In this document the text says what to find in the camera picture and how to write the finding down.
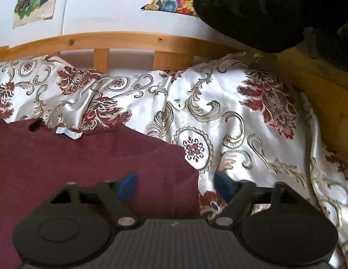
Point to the wooden bed frame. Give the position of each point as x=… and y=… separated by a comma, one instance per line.
x=120, y=43

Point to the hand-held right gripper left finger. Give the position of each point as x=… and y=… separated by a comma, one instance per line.
x=127, y=185

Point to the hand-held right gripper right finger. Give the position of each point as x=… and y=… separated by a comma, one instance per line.
x=223, y=185

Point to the black padded jacket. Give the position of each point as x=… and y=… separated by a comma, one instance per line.
x=269, y=8

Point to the white wall pipe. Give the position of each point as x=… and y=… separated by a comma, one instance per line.
x=64, y=5

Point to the blond cartoon figure poster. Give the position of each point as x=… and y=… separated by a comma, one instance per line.
x=36, y=0

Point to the maroon long-sleeve sweater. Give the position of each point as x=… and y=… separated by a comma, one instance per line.
x=78, y=159

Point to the floral satin bedspread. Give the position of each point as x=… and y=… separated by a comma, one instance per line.
x=218, y=117

